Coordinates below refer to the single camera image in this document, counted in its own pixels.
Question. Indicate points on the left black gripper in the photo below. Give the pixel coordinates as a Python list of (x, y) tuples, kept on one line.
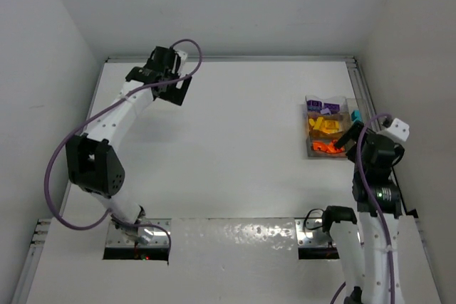
[(171, 87)]

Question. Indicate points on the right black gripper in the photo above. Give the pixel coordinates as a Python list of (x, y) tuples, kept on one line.
[(355, 132)]

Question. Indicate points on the teal duplo brick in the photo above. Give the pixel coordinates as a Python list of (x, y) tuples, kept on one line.
[(356, 116)]

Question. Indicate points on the yellow duplo brick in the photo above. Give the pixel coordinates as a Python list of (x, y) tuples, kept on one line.
[(324, 125)]

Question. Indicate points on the purple round flower lego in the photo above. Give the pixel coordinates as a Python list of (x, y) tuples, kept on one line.
[(314, 105)]

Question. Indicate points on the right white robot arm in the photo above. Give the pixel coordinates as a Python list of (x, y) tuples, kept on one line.
[(366, 237)]

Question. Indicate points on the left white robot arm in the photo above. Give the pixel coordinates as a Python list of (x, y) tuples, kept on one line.
[(92, 156)]

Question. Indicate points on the pile of small orange legos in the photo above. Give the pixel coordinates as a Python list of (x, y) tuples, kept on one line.
[(326, 147)]

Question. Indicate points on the clear plastic container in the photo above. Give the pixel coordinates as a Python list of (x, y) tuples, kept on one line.
[(348, 105)]

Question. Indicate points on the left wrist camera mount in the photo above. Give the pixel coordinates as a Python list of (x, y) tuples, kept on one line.
[(180, 60)]

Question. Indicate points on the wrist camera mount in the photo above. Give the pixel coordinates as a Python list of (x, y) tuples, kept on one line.
[(398, 131), (180, 60)]

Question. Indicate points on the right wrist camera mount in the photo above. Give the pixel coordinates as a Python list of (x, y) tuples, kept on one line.
[(398, 131)]

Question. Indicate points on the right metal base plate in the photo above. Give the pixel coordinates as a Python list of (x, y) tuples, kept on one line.
[(310, 234)]

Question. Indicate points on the metal base plate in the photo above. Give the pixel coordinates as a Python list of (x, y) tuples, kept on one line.
[(310, 234), (154, 235)]

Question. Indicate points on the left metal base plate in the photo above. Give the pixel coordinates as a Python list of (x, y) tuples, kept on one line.
[(154, 235)]

